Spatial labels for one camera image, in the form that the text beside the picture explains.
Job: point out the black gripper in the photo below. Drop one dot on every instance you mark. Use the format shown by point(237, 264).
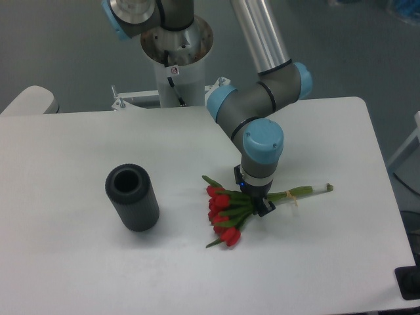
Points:
point(256, 188)

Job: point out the white chair armrest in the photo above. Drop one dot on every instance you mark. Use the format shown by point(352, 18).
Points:
point(32, 101)

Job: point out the red tulip bouquet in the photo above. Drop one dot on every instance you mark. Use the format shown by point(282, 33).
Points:
point(229, 210)

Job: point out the dark grey ribbed vase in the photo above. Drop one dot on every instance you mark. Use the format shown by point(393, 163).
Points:
point(130, 190)

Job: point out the white frame at right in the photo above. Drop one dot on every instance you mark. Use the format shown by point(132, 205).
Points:
point(405, 150)

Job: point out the black device at table edge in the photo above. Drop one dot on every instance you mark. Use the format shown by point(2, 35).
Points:
point(408, 282)

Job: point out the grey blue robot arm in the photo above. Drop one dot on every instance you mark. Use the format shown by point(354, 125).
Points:
point(242, 115)

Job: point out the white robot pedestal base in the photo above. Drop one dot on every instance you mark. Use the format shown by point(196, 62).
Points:
point(178, 58)

